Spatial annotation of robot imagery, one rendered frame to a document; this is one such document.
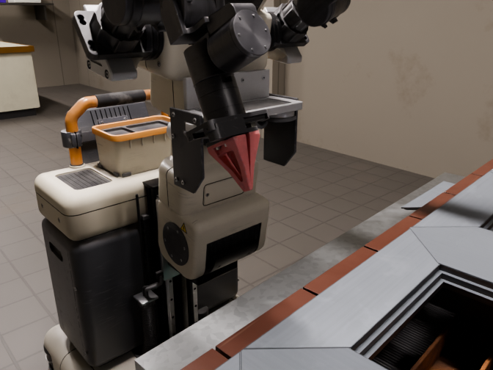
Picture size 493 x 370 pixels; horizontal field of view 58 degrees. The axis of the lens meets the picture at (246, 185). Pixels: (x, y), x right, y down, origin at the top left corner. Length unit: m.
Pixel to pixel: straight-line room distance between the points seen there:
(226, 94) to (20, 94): 5.77
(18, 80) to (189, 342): 5.64
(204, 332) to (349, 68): 3.48
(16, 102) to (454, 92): 4.93
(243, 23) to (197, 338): 0.54
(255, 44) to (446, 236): 0.50
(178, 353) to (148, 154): 0.60
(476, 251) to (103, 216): 0.83
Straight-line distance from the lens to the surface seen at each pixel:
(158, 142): 1.25
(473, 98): 3.62
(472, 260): 0.81
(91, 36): 0.83
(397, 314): 0.66
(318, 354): 0.56
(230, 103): 0.59
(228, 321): 0.87
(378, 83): 3.96
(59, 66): 8.97
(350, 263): 0.77
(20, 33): 8.76
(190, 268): 1.02
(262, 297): 0.93
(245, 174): 0.59
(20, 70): 6.29
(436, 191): 1.44
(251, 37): 0.56
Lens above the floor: 1.21
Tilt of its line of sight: 21 degrees down
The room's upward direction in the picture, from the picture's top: straight up
